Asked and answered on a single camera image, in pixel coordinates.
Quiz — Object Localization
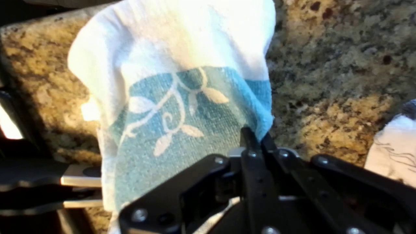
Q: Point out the black tongs with steel arms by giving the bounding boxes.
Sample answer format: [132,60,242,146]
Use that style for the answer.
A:
[0,155,104,219]

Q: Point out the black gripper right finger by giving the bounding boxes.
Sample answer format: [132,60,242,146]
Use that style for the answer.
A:
[260,132,416,234]

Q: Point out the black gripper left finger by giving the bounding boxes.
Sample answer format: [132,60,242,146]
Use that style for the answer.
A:
[119,127,272,234]

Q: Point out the white and blue folded towel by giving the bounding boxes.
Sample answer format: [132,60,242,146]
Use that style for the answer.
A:
[363,98,416,189]

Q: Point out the white towel with blue leaf band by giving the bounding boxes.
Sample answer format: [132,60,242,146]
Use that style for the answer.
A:
[67,0,277,234]

